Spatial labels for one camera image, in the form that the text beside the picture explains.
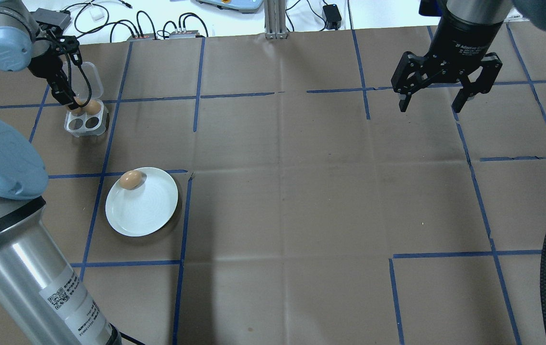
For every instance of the blue grey device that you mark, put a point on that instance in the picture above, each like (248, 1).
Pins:
(230, 5)

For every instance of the black power adapter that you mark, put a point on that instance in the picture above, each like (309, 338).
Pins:
(333, 15)

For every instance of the brown egg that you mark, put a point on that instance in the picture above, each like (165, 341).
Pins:
(130, 180)
(78, 108)
(93, 107)

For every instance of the black electronics box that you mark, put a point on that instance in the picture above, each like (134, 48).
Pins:
(52, 18)

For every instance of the aluminium profile post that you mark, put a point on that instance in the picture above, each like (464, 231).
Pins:
(276, 19)

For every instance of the clear plastic egg carton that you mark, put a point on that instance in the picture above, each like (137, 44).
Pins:
(84, 129)

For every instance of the small white adapter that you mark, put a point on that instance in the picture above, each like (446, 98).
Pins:
(96, 14)

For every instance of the white round plate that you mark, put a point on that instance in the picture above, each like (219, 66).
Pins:
(143, 211)

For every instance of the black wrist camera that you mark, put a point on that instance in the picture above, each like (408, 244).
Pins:
(427, 6)

